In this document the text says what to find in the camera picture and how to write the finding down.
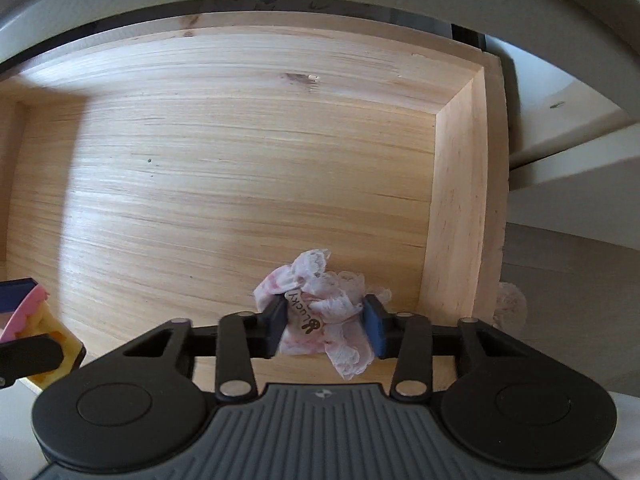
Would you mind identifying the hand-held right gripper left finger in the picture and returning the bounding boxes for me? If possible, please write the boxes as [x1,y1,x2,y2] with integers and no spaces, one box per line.
[120,295,289,399]

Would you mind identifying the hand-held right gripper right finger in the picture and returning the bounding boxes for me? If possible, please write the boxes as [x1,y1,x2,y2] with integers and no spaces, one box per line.
[362,293,532,402]

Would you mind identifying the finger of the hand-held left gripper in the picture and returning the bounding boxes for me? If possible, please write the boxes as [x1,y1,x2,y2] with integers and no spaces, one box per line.
[0,277,39,315]
[0,335,64,389]

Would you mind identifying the yellow pink cloth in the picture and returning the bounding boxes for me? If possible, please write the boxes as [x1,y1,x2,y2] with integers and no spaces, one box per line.
[0,285,87,392]

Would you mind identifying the pink white lace cloth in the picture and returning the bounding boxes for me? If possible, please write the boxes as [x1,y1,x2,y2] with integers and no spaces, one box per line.
[253,247,393,381]

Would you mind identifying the wooden drawer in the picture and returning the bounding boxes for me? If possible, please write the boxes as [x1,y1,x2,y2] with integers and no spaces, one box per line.
[0,10,512,397]

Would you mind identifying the white fluffy object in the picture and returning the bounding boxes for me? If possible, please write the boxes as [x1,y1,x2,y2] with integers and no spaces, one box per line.
[492,281,529,334]

